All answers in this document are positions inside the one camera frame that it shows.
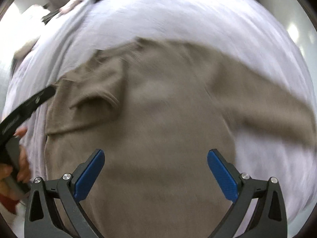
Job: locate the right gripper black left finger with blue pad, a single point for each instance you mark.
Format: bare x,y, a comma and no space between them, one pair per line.
42,218

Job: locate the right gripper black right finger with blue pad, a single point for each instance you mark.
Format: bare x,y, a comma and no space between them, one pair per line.
269,216

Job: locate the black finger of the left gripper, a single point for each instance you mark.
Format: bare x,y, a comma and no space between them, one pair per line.
24,111

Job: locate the brown knit sweater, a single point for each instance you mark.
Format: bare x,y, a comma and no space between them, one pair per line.
156,108

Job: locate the person's left hand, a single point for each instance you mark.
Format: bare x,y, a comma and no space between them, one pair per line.
24,174

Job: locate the white pillow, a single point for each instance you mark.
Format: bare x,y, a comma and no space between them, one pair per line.
21,30

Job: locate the lavender smooth blanket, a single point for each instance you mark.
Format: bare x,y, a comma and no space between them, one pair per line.
39,69

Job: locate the black object by pillow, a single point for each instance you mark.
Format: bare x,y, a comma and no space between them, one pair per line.
48,17

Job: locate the pink small garment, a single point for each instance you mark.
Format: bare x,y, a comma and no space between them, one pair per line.
70,5

